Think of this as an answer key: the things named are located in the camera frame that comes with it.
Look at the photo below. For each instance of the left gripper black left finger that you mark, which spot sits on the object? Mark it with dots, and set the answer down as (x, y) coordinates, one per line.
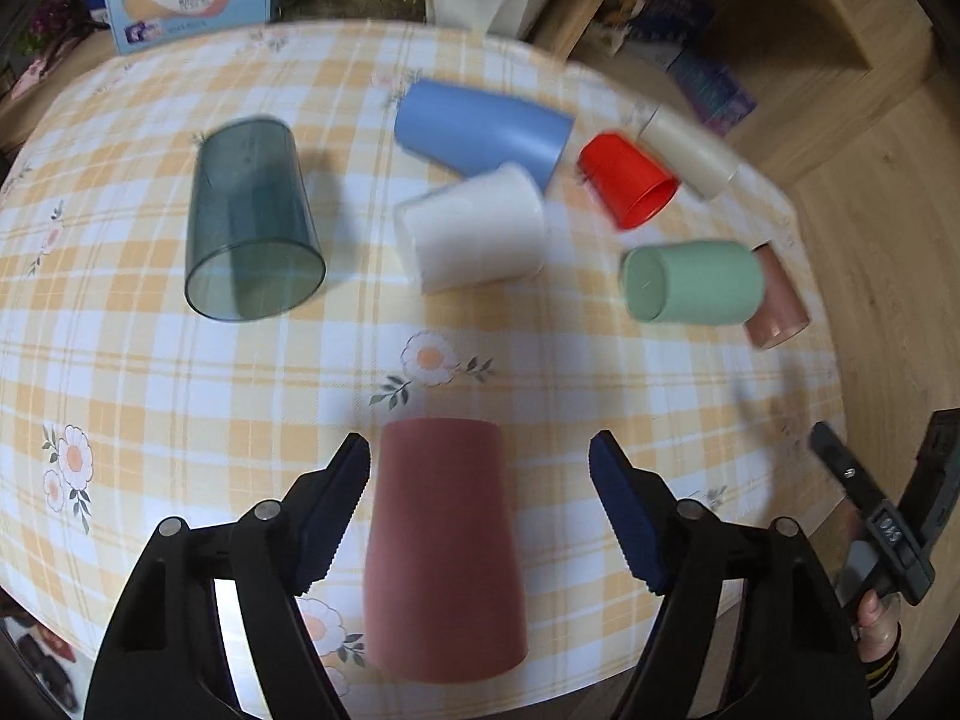
(197, 590)

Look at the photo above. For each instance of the dusty rose opaque cup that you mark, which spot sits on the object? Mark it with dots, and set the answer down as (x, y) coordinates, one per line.
(443, 599)

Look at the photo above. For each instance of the transparent pink plastic cup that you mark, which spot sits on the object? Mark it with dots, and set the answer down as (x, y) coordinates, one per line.
(782, 314)

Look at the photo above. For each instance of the sage green cup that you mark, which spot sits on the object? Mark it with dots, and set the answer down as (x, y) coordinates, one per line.
(714, 283)

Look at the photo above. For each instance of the transparent teal plastic cup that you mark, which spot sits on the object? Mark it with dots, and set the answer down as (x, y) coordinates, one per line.
(252, 250)

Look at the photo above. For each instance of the cream beige cup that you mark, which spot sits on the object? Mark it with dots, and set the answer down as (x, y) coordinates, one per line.
(698, 157)

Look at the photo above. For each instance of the red plastic cup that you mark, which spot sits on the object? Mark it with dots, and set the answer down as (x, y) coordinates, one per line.
(632, 186)

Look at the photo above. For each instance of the white plastic cup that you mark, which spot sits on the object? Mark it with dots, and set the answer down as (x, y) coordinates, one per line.
(485, 229)

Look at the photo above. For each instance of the blue plastic cup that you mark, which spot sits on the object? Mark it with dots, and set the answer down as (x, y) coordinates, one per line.
(471, 131)

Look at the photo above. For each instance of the person's right hand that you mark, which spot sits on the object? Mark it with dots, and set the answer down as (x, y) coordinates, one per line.
(878, 621)

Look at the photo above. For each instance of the yellow plaid floral tablecloth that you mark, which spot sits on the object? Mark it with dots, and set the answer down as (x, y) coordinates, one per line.
(121, 406)

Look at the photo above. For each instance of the dark blue snack box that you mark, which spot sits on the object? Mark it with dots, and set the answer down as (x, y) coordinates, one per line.
(717, 98)

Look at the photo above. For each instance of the wooden shelf cabinet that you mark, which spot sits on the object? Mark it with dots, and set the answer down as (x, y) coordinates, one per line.
(821, 71)

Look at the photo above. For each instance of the dark cookie box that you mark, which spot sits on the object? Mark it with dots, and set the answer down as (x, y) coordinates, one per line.
(655, 30)

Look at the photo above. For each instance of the gold rimmed dark tin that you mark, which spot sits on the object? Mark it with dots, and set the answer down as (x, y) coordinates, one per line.
(377, 10)

